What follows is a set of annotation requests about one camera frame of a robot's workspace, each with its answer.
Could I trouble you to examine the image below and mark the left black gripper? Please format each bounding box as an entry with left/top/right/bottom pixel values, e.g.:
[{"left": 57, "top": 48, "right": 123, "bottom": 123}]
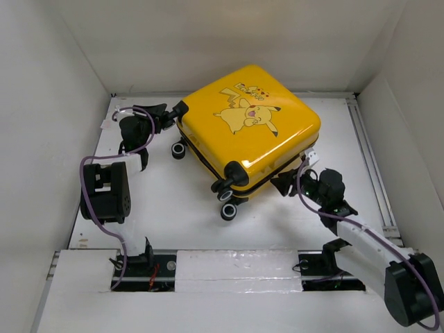
[{"left": 132, "top": 104, "right": 167, "bottom": 148}]

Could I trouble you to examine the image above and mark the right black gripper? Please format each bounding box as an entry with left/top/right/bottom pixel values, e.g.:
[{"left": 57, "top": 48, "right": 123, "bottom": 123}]
[{"left": 269, "top": 163, "right": 327, "bottom": 207}]

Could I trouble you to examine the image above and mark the yellow hard-shell suitcase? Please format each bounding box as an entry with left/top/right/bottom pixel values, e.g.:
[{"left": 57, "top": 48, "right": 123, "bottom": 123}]
[{"left": 171, "top": 65, "right": 321, "bottom": 221}]

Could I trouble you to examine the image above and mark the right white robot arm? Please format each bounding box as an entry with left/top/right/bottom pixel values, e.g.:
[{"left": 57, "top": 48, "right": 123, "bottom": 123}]
[{"left": 271, "top": 169, "right": 443, "bottom": 331}]

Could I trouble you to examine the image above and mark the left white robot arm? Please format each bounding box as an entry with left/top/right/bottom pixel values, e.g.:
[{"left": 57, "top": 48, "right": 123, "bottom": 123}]
[{"left": 79, "top": 103, "right": 175, "bottom": 275}]

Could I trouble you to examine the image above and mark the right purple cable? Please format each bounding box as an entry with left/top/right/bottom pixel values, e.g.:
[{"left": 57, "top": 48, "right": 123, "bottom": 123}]
[{"left": 296, "top": 159, "right": 438, "bottom": 330}]

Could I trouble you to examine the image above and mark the purple cable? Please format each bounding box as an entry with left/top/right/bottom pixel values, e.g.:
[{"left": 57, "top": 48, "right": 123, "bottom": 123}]
[
  {"left": 79, "top": 106, "right": 156, "bottom": 291},
  {"left": 296, "top": 159, "right": 438, "bottom": 330}
]

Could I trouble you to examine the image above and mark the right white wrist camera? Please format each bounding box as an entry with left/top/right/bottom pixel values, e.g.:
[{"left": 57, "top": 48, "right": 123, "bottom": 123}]
[{"left": 304, "top": 147, "right": 320, "bottom": 167}]

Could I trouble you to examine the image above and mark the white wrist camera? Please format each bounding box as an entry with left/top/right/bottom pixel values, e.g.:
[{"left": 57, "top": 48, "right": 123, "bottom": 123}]
[
  {"left": 111, "top": 105, "right": 125, "bottom": 122},
  {"left": 304, "top": 147, "right": 320, "bottom": 167}
]

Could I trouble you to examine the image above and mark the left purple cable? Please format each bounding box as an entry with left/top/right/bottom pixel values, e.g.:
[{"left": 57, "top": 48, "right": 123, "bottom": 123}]
[{"left": 79, "top": 106, "right": 156, "bottom": 291}]

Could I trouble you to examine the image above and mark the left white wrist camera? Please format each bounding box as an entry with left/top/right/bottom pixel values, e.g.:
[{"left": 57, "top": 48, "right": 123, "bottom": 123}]
[{"left": 111, "top": 105, "right": 125, "bottom": 122}]

